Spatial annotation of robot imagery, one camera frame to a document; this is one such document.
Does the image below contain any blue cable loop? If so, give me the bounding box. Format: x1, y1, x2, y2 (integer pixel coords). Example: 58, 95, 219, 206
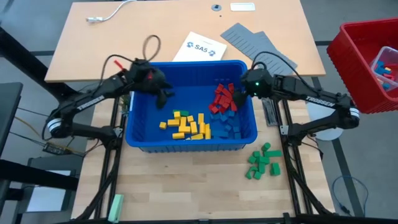
331, 174, 370, 216

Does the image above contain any white flat rectangular pad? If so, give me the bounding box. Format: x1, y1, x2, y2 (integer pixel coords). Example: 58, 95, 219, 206
229, 2, 256, 12

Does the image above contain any small black electronics box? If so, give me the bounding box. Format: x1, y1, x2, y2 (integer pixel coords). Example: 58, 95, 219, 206
42, 141, 67, 156

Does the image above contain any blue plastic bin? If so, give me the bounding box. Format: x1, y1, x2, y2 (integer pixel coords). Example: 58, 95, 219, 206
125, 60, 259, 153

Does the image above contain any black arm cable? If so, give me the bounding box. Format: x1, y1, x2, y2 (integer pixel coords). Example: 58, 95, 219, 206
251, 51, 312, 91
99, 34, 162, 82

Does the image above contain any white SA5 paper sheet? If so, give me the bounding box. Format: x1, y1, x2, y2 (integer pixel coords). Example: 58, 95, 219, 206
172, 30, 228, 62

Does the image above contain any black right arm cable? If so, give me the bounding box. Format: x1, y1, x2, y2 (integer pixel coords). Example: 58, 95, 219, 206
251, 51, 312, 91

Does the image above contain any mint green foam block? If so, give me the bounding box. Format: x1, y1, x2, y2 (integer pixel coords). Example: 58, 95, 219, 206
107, 193, 125, 223

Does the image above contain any red plastic crate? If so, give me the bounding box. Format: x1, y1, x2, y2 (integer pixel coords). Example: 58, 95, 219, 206
326, 17, 398, 114

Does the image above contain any clear plastic container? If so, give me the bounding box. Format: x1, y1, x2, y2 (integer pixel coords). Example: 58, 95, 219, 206
369, 45, 398, 93

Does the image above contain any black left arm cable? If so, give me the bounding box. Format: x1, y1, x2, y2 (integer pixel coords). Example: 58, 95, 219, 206
99, 34, 162, 82

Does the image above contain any white cable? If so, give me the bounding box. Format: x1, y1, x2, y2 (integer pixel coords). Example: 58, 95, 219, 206
86, 0, 140, 24

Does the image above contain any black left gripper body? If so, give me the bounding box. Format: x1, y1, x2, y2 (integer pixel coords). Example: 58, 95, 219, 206
129, 58, 174, 110

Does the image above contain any grey cabinet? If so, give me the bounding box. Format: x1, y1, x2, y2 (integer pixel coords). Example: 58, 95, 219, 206
18, 154, 78, 218

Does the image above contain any light wood desk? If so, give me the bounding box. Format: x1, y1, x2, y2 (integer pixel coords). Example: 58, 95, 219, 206
44, 0, 326, 84

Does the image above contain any dark grey slotted rail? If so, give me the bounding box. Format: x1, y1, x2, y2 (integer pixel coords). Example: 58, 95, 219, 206
262, 98, 279, 127

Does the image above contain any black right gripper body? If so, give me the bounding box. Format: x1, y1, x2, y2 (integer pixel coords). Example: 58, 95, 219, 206
241, 68, 275, 98

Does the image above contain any black diagonal beam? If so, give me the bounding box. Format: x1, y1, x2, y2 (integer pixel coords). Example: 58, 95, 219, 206
0, 24, 90, 106

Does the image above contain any small blue toy block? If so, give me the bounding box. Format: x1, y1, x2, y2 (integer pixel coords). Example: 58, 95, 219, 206
374, 60, 392, 75

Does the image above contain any yellow floor cable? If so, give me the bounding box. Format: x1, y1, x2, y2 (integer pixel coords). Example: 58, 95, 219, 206
14, 114, 85, 156

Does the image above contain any black horizontal beam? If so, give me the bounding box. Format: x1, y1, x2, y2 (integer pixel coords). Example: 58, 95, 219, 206
0, 158, 80, 191

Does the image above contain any white round stand base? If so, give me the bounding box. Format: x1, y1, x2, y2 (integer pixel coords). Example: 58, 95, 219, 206
306, 102, 345, 142

